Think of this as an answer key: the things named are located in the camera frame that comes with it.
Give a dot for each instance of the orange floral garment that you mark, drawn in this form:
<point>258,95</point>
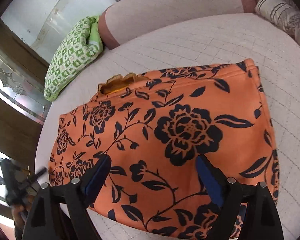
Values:
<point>154,126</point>

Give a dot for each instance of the quilted pink bed mattress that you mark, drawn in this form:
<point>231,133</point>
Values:
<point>215,39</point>

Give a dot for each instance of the green patterned pillow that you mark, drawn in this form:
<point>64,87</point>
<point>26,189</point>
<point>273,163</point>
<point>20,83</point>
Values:
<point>81,46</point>

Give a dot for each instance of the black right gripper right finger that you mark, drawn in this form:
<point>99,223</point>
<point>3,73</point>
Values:
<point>214,180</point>

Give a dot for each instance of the pink bolster cushion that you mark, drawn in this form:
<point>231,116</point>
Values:
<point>128,19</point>

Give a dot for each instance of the person's left hand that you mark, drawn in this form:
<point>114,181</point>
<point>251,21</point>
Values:
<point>18,212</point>

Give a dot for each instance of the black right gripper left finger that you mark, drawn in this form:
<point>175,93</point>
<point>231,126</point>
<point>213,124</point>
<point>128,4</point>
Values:
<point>93,179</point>

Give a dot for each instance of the striped beige pillow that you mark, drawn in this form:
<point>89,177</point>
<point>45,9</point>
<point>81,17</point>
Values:
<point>281,14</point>

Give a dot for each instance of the wooden glass cabinet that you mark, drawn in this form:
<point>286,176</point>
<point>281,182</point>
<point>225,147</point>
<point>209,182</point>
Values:
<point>23,108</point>

